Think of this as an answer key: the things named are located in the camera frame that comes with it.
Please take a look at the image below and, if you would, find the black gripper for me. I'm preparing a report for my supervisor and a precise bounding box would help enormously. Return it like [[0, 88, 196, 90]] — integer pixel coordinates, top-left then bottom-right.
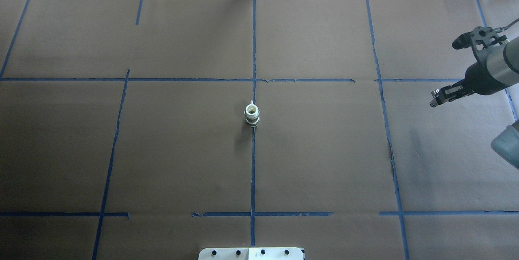
[[431, 62, 510, 105]]

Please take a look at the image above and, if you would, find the small chrome valve fitting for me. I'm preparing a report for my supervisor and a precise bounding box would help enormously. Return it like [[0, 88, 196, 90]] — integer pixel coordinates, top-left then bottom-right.
[[429, 99, 439, 108]]

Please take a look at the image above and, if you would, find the chrome valve with white pipe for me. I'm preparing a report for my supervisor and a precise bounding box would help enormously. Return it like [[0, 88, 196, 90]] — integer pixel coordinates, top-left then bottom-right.
[[243, 100, 261, 128]]

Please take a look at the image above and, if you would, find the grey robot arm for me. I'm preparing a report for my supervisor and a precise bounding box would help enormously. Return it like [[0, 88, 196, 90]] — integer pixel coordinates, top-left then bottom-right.
[[429, 38, 519, 169]]

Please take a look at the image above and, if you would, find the brown paper table cover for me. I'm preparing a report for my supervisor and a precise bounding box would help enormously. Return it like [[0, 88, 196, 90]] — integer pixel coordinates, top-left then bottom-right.
[[1, 0, 518, 260]]

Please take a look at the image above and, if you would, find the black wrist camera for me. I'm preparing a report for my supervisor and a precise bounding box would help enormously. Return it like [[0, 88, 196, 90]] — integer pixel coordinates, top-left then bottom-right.
[[452, 26, 508, 64]]

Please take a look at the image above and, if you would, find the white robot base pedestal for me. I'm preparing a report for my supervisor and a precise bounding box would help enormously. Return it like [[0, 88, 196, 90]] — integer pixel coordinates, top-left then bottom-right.
[[198, 247, 305, 260]]

